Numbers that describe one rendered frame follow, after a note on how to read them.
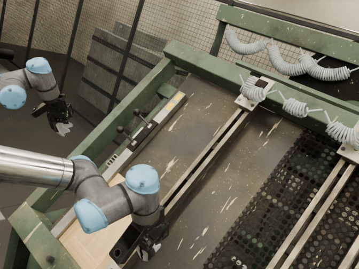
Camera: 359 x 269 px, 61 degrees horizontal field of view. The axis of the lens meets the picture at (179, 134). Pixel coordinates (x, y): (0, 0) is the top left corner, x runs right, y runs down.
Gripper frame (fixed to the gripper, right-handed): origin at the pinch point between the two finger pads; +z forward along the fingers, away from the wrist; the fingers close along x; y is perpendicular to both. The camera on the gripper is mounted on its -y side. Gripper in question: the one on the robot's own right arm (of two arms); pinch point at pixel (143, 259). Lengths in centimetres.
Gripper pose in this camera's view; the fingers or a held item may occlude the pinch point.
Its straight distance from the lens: 97.3
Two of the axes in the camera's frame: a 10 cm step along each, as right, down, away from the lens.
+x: -7.2, -4.6, 5.3
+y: 7.0, -4.5, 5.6
